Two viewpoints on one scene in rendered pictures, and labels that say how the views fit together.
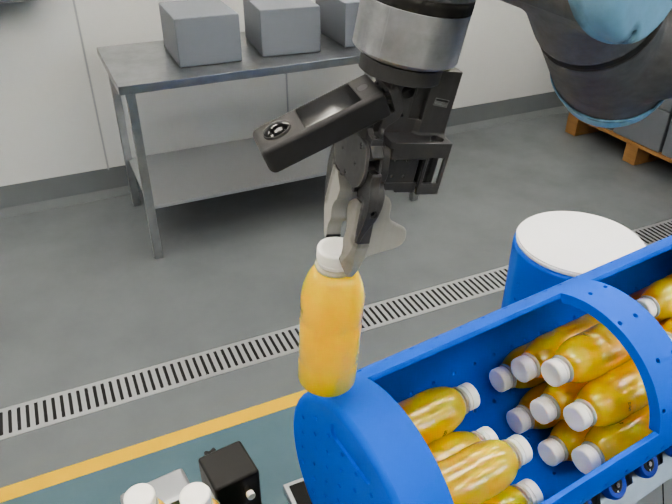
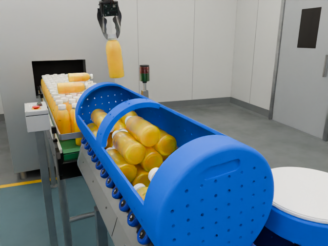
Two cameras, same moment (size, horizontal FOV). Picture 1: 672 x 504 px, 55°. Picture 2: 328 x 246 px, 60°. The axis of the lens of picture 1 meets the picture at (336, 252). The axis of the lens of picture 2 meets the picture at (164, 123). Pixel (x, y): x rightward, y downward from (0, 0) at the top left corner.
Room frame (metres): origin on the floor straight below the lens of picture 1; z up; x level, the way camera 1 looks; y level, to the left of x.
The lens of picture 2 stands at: (0.89, -1.25, 1.42)
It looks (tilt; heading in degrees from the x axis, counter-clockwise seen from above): 17 degrees down; 96
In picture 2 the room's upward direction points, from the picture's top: straight up
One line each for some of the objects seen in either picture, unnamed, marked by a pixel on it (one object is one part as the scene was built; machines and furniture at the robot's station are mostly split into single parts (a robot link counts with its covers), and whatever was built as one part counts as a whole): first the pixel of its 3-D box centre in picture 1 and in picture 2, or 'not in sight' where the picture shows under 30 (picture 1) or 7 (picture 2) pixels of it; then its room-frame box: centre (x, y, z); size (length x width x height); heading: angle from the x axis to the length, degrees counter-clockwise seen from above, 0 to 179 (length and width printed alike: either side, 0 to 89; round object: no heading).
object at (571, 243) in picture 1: (580, 242); (310, 191); (1.22, -0.54, 1.03); 0.28 x 0.28 x 0.01
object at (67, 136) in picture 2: not in sight; (102, 131); (0.45, 0.08, 0.96); 0.40 x 0.01 x 0.03; 31
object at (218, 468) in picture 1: (231, 488); not in sight; (0.63, 0.16, 0.95); 0.10 x 0.07 x 0.10; 31
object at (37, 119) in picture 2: not in sight; (36, 115); (0.13, 0.04, 1.05); 0.20 x 0.10 x 0.10; 121
